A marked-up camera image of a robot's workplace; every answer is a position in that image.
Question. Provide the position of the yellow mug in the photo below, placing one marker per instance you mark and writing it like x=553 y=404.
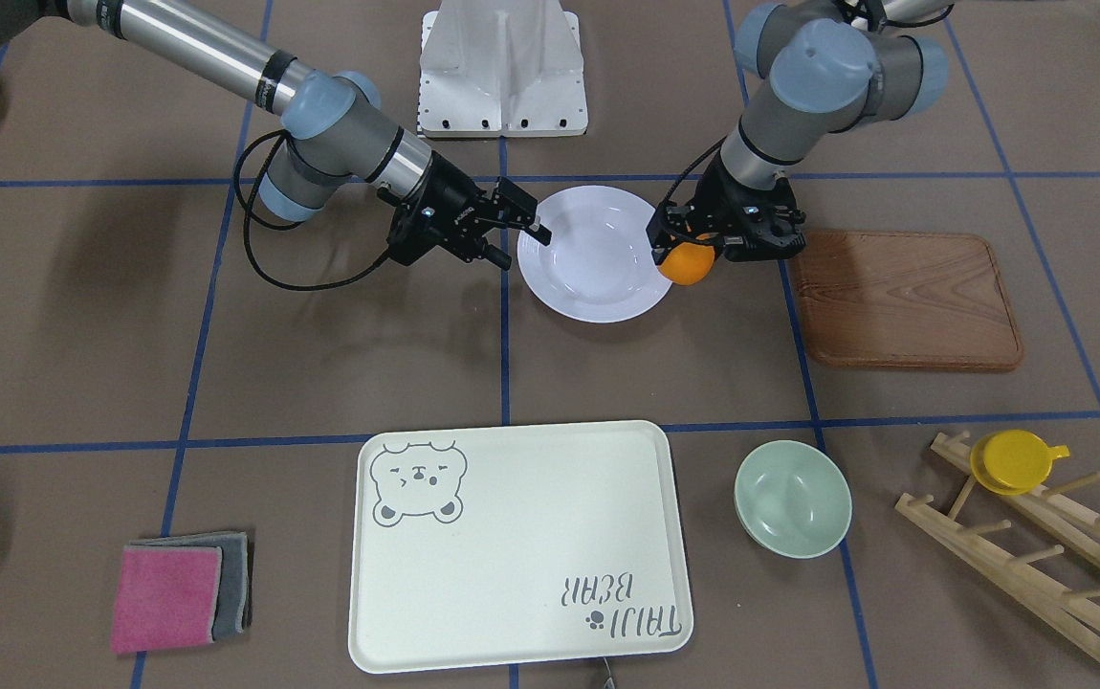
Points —
x=1014 y=461

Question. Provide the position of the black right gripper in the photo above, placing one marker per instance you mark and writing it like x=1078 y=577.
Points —
x=451 y=209

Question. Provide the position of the white ribbed plate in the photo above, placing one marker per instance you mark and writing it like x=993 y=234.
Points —
x=597 y=267

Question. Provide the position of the pink cloth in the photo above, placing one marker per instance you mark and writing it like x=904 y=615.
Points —
x=166 y=598

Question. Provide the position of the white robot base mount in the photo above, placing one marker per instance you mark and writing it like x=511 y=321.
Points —
x=493 y=69

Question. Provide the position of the wooden dish rack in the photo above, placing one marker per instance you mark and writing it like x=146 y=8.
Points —
x=1060 y=582

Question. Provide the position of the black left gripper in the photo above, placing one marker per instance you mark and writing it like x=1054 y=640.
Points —
x=724 y=199

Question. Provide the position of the wooden cutting board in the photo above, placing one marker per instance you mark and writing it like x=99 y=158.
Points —
x=904 y=300

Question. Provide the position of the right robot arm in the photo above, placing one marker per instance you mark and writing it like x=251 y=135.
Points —
x=332 y=129

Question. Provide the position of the orange fruit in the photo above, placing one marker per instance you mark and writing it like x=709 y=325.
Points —
x=687 y=264

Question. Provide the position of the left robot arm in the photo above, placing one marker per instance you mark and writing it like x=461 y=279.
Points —
x=825 y=67

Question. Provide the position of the cream bear tray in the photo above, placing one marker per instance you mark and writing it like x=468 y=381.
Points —
x=516 y=544

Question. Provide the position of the green bowl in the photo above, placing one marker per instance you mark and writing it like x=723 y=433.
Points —
x=793 y=500

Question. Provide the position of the grey cloth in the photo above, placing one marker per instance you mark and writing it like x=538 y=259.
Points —
x=234 y=586

